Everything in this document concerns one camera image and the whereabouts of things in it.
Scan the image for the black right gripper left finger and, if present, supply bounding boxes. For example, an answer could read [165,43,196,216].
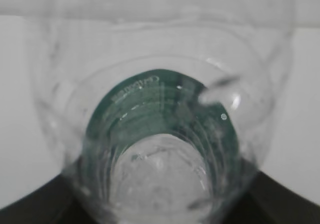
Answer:
[0,158,100,224]

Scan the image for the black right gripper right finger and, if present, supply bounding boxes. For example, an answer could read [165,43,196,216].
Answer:
[234,171,320,224]

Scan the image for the clear water bottle green label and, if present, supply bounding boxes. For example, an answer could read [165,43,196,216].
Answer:
[26,0,294,224]

